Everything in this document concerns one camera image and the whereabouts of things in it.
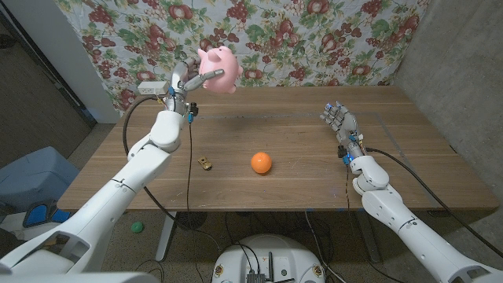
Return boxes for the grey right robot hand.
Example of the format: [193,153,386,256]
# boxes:
[319,101,365,162]

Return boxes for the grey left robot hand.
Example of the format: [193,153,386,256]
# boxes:
[163,57,226,117]

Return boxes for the pink plastic piggy bank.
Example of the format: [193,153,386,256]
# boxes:
[197,45,244,94]

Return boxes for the white power strip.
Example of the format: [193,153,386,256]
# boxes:
[137,80,170,96]

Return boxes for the orange fruit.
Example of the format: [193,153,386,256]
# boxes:
[250,151,273,175]

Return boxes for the floral fruit print backdrop cloth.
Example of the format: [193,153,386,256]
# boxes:
[54,0,431,109]

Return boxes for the metal table leg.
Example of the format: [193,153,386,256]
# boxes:
[355,210,382,263]
[155,211,178,263]

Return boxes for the black round fan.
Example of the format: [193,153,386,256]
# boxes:
[174,211,208,231]

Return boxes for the white robot torso base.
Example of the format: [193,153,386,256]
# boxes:
[211,234,326,283]

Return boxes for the dark brown door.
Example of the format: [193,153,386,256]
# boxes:
[0,9,97,168]

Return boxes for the blue grey storage box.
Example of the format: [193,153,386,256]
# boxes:
[0,146,81,215]

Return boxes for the blue black floor item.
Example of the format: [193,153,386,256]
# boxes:
[22,199,72,229]

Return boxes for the white robot torso panel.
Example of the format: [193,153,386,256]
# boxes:
[0,272,161,283]

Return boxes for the thin black right arm wire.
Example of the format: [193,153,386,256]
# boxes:
[343,164,354,222]

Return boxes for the thin black arm wire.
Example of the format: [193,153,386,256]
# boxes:
[343,164,354,222]
[185,116,195,214]

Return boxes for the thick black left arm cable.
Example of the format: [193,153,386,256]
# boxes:
[122,95,221,256]

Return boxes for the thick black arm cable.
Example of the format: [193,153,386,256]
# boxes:
[122,95,221,256]
[365,147,503,259]

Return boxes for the thin black left arm wire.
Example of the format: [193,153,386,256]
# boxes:
[185,116,195,214]

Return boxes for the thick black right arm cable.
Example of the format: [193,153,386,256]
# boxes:
[365,147,503,259]

